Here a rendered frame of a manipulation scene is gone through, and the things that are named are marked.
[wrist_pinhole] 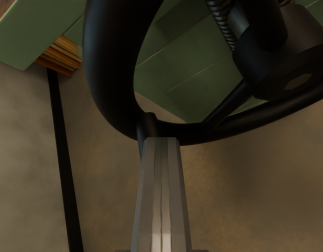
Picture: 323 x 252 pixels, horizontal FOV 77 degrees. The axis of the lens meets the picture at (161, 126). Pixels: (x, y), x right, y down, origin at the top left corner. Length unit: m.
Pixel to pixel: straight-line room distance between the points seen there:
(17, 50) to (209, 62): 0.34
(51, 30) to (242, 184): 0.88
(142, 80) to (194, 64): 0.11
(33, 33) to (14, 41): 0.03
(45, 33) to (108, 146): 1.12
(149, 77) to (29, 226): 1.15
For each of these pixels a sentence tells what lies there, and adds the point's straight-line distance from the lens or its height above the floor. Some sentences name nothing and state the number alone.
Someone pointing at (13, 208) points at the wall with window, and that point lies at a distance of 1.39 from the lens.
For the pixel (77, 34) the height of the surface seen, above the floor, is 0.83.
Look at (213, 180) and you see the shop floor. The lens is 1.02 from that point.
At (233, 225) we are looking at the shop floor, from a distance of 1.02.
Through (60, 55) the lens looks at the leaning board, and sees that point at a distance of 1.83.
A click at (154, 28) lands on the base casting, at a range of 0.35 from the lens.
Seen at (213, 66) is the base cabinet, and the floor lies 0.58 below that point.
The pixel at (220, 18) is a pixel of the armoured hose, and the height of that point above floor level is 0.82.
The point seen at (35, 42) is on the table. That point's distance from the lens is 0.34.
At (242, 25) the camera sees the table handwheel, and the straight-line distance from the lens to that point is 0.20.
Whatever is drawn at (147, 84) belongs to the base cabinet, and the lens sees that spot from 0.44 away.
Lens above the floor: 0.98
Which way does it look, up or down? 57 degrees down
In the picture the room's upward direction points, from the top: 66 degrees counter-clockwise
